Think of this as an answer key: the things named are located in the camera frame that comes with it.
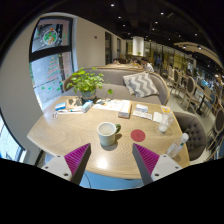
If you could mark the grey curved sofa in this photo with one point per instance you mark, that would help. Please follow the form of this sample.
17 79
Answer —
115 78

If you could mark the person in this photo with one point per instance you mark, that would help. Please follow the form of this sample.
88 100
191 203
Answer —
147 66

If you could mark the group of wooden chairs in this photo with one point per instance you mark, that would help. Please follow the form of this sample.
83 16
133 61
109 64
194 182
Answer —
190 86

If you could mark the small blue box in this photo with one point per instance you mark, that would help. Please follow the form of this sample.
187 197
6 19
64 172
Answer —
60 106

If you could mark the grey white chevron cushion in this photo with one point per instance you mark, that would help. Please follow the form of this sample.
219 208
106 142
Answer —
140 85

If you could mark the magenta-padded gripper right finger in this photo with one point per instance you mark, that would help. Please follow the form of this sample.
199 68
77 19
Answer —
163 165

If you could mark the white printed pamphlet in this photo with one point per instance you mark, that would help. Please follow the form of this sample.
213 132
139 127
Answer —
142 112

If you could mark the light blue tissue pack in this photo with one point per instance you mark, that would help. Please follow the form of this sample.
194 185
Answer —
87 106

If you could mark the clear plastic water bottle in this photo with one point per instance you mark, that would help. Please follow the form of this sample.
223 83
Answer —
176 146

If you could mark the group of ceiling lights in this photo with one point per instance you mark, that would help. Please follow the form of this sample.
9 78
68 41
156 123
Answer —
162 13

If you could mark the flat round red coaster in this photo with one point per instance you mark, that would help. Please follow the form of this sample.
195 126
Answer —
138 135

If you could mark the white open booklet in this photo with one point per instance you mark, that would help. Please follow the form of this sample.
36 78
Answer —
108 105

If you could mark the yellow card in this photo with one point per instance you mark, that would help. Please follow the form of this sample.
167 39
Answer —
165 109

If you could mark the grey tufted armchair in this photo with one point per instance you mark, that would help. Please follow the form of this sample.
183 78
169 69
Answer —
193 133

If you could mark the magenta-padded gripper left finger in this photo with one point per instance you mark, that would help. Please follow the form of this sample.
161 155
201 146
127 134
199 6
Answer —
60 165

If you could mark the white paper napkin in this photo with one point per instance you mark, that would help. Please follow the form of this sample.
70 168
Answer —
157 117

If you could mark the green potted plant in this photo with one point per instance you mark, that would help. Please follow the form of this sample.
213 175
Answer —
86 81

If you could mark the dark-framed window with decals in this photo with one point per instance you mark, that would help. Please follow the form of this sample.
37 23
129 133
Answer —
50 36

